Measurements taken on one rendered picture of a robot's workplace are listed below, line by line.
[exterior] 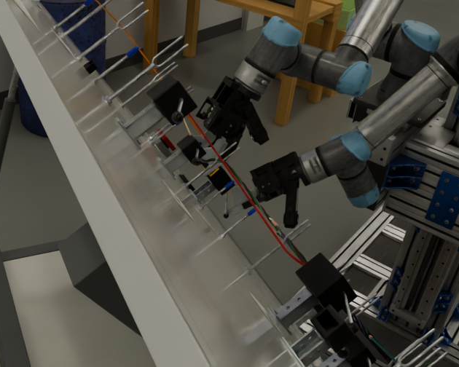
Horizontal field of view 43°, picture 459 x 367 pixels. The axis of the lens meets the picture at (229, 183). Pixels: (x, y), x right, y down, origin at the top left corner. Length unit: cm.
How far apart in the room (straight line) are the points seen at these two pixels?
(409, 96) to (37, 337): 103
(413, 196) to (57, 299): 111
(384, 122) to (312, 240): 171
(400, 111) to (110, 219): 123
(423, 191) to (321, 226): 140
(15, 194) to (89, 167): 299
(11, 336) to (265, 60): 72
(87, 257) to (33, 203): 287
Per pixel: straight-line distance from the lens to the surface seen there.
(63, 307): 149
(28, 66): 44
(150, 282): 25
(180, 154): 100
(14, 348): 116
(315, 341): 65
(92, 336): 143
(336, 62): 126
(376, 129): 147
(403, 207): 195
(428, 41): 179
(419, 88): 146
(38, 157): 361
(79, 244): 37
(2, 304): 124
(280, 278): 283
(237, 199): 138
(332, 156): 133
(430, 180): 188
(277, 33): 120
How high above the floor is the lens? 186
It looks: 33 degrees down
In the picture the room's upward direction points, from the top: 8 degrees clockwise
